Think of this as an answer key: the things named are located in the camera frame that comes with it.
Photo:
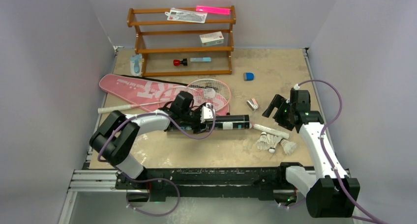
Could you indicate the pink badminton racket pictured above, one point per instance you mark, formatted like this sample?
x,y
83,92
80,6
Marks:
x,y
166,96
218,94

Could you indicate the white pink small clip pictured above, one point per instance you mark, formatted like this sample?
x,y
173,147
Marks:
x,y
252,103

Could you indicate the pink flat ruler package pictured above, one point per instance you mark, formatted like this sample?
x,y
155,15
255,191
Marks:
x,y
213,10

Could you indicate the wooden three-tier shelf rack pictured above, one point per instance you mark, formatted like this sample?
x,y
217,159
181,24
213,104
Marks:
x,y
141,48

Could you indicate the pink racket cover bag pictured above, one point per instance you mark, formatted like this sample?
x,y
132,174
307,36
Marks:
x,y
136,90

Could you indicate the black shuttlecock tube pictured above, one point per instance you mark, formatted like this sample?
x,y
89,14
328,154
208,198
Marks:
x,y
231,122

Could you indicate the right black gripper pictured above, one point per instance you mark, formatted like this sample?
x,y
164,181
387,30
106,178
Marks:
x,y
280,110

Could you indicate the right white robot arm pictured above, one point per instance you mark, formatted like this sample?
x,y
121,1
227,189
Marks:
x,y
328,192

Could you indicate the light blue glue stick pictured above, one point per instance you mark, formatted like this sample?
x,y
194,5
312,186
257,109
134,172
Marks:
x,y
200,59

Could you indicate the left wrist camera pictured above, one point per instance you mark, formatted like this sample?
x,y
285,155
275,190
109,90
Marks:
x,y
207,112

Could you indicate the light blue packaged item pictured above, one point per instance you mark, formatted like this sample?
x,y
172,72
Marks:
x,y
136,62

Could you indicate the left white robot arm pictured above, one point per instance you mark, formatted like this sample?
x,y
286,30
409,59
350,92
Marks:
x,y
113,139

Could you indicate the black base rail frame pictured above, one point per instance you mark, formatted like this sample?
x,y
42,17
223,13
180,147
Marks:
x,y
267,183

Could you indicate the clear plastic blister package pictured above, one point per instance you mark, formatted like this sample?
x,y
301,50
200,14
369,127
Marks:
x,y
181,15

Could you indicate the blue grey eraser block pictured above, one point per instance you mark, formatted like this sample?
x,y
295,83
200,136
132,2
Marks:
x,y
248,76

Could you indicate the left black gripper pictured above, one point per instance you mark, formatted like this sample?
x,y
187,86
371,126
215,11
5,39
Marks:
x,y
196,126

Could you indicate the white feather shuttlecock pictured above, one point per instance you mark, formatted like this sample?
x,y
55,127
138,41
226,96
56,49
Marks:
x,y
288,146
262,143
273,141

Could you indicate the white red small box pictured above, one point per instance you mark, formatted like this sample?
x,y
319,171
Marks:
x,y
211,39

